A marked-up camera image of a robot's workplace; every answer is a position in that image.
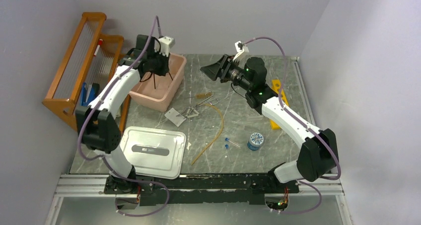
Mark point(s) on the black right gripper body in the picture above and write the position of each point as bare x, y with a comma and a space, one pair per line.
235, 73

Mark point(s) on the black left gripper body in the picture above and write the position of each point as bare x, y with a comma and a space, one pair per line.
159, 63

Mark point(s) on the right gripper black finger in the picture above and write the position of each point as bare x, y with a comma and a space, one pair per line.
213, 71
223, 62

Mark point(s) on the metal crucible tongs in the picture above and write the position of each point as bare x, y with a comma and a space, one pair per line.
210, 100

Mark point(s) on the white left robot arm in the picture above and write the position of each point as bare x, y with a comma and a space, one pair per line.
99, 135

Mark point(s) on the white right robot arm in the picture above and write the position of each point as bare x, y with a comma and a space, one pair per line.
318, 152

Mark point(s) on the tan bristle test tube brush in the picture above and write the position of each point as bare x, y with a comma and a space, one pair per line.
204, 95

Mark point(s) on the pink plastic bin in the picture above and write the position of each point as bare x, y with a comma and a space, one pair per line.
144, 94

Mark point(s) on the white clay pipe triangle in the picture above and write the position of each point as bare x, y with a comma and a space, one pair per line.
192, 112

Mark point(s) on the small white plastic bag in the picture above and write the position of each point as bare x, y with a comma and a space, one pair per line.
175, 117

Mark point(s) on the red and white marker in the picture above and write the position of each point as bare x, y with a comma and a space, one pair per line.
98, 46

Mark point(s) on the wooden drying rack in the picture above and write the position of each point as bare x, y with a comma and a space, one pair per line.
79, 65

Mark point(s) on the blue patterned round tin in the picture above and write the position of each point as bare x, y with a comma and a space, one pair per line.
255, 141

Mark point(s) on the blue stapler tool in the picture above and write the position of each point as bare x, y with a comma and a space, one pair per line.
88, 93

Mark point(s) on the white metal tray lid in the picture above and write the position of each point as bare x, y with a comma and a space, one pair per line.
154, 152

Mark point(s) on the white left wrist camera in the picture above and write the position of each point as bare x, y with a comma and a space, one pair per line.
165, 45

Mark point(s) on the aluminium frame rail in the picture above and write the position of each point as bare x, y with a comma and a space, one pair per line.
92, 186

